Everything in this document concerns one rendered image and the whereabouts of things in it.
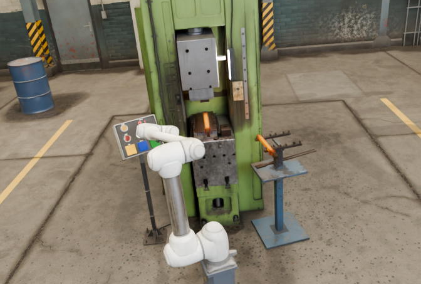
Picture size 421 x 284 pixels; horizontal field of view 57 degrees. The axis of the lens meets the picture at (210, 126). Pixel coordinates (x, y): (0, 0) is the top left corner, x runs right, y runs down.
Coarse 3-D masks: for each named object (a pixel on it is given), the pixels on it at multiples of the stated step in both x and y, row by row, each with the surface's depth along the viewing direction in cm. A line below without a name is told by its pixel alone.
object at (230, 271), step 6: (204, 264) 244; (204, 270) 240; (222, 270) 238; (228, 270) 239; (234, 270) 246; (204, 276) 250; (210, 276) 236; (216, 276) 239; (222, 276) 240; (228, 276) 242; (234, 276) 247; (204, 282) 255; (210, 282) 241; (216, 282) 241; (222, 282) 242; (228, 282) 244; (234, 282) 248
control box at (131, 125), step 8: (136, 120) 312; (152, 120) 317; (120, 128) 306; (128, 128) 309; (136, 128) 311; (120, 136) 305; (136, 136) 310; (120, 144) 304; (128, 144) 307; (136, 144) 309; (160, 144) 316; (120, 152) 310; (144, 152) 310
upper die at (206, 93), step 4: (204, 88) 316; (208, 88) 316; (212, 88) 316; (192, 92) 316; (196, 92) 316; (200, 92) 317; (204, 92) 317; (208, 92) 317; (212, 92) 317; (192, 96) 317; (196, 96) 318; (200, 96) 318; (204, 96) 318; (208, 96) 318; (212, 96) 319; (192, 100) 319
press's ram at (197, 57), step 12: (180, 36) 315; (192, 36) 311; (204, 36) 307; (180, 48) 301; (192, 48) 302; (204, 48) 302; (180, 60) 305; (192, 60) 305; (204, 60) 306; (216, 60) 307; (180, 72) 309; (192, 72) 309; (204, 72) 310; (216, 72) 311; (192, 84) 313; (204, 84) 314; (216, 84) 315
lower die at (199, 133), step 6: (198, 114) 365; (210, 114) 362; (192, 120) 356; (198, 120) 352; (210, 120) 349; (198, 126) 341; (204, 126) 337; (210, 126) 338; (198, 132) 331; (204, 132) 331; (210, 132) 332; (216, 132) 332; (198, 138) 333; (204, 138) 334
